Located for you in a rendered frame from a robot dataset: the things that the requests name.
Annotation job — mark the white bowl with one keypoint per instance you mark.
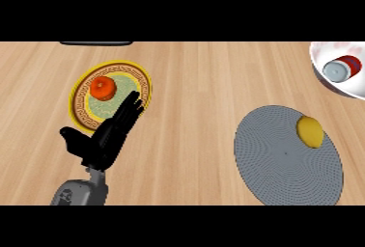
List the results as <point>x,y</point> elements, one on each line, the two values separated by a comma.
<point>345,83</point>

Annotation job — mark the red and blue can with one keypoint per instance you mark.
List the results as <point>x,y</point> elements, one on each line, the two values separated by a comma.
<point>341,68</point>

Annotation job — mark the dark flat object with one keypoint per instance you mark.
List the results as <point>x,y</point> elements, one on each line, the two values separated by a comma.
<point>94,42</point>

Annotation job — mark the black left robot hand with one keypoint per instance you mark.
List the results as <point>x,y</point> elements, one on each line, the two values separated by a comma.
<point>107,136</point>

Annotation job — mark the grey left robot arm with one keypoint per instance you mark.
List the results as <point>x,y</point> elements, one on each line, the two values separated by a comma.
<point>79,191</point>

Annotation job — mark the grey round placemat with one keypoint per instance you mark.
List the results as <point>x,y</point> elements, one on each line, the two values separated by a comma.
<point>285,160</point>

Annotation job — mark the yellow patterned plate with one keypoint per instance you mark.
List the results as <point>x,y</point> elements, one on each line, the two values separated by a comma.
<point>90,112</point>

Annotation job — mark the yellow lemon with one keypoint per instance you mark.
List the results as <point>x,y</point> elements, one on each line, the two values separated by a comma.
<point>308,131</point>

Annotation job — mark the orange tomato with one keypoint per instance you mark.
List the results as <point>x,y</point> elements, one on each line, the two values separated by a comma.
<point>102,88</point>

